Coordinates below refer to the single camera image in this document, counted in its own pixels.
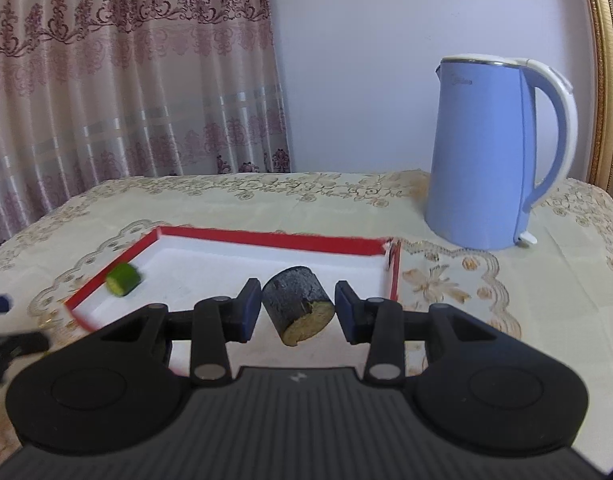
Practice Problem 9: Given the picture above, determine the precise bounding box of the green cucumber piece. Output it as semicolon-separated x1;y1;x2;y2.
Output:
105;262;142;297

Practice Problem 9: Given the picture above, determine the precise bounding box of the red shallow tray box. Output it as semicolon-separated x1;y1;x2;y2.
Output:
66;226;401;375

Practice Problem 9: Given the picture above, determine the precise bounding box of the blue electric kettle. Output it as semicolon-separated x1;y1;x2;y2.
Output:
425;54;578;250

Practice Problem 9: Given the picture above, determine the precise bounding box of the cream gold floral tablecloth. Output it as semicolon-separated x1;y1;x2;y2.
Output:
0;170;613;470

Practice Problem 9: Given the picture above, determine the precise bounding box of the pink floral curtain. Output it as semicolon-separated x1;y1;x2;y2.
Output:
0;0;290;245

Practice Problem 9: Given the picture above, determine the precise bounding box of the gold wall panel frame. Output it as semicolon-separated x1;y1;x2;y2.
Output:
587;0;613;196

